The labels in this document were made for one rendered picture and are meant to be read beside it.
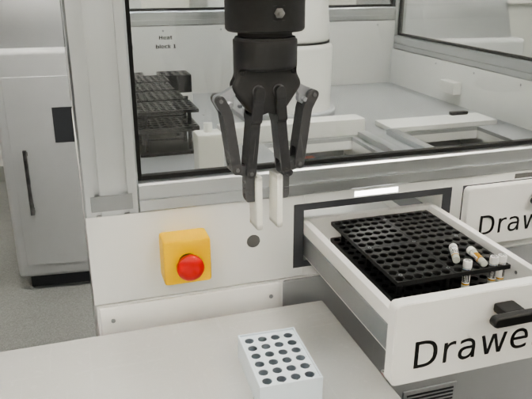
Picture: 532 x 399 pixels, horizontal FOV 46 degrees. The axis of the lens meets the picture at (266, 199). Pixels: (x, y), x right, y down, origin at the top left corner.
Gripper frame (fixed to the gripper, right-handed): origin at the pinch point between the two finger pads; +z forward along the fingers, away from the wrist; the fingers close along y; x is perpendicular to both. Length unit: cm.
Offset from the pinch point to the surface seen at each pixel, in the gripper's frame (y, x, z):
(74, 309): 22, -165, 100
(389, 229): -24.2, -9.4, 11.4
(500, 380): -57, -16, 52
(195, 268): 6.9, -11.0, 13.5
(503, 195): -50, -14, 10
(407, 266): -20.2, 2.1, 11.9
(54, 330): 30, -152, 100
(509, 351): -26.4, 16.8, 18.1
